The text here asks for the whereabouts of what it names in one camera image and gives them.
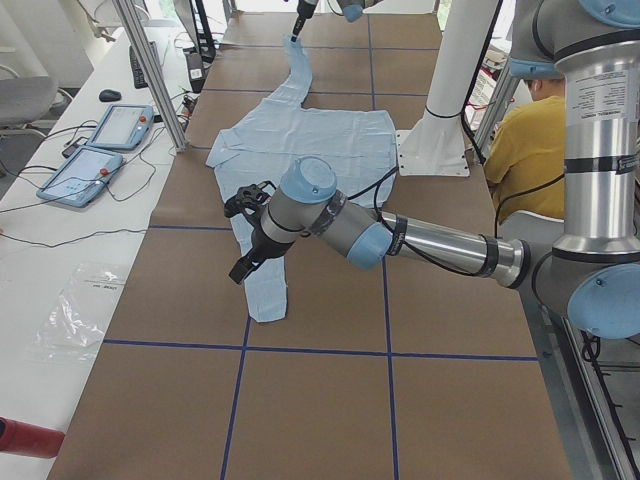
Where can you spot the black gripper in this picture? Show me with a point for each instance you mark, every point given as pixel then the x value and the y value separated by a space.
pixel 303 10
pixel 261 244

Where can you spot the light blue button shirt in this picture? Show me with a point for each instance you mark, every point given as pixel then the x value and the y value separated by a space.
pixel 305 150

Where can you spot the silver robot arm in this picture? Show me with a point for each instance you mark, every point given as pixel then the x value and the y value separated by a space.
pixel 350 9
pixel 585 268

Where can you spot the black keyboard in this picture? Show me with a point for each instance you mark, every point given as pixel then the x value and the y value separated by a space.
pixel 139 80

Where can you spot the near blue teach pendant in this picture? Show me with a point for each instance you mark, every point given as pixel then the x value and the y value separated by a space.
pixel 81 178

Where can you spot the blue teach pendant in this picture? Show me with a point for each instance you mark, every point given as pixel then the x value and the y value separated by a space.
pixel 81 178
pixel 122 127

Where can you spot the far blue teach pendant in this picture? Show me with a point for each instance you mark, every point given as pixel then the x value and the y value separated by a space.
pixel 122 127

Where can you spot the clear plastic zip bag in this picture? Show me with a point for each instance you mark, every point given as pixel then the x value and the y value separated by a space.
pixel 76 326

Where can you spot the black computer mouse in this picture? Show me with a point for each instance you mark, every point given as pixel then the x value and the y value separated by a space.
pixel 109 95

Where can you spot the grey office chair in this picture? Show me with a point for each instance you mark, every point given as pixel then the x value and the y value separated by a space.
pixel 26 99

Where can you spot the person in yellow shirt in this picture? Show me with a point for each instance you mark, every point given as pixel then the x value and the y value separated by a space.
pixel 528 152

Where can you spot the red cylinder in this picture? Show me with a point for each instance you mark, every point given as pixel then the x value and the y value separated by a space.
pixel 30 440

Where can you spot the white chair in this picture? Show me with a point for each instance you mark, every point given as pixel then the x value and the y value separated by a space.
pixel 537 230

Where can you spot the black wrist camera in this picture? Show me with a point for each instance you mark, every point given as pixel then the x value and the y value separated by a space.
pixel 251 197

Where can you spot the aluminium frame post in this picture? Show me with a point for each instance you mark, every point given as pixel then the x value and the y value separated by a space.
pixel 126 11

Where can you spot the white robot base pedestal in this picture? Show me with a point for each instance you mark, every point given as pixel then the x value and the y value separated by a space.
pixel 435 145

